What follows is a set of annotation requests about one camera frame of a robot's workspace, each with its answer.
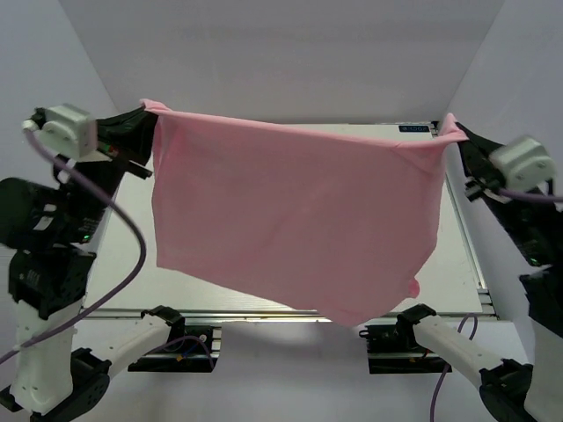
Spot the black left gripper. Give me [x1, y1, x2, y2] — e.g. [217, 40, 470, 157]
[64, 101, 163, 239]

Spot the pink t shirt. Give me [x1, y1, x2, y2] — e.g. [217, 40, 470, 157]
[143, 100, 465, 326]

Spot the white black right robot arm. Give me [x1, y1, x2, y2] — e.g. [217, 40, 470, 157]
[396, 123, 562, 421]

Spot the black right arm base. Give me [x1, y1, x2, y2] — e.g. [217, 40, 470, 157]
[359, 304, 446, 375]

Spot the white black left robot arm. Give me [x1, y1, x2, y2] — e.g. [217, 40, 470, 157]
[1, 105, 186, 421]

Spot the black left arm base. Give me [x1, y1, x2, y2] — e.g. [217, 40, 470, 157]
[128, 305, 218, 373]

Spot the blue label sticker right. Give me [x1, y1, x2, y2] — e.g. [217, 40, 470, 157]
[398, 125, 431, 133]

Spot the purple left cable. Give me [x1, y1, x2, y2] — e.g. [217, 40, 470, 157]
[0, 127, 216, 370]

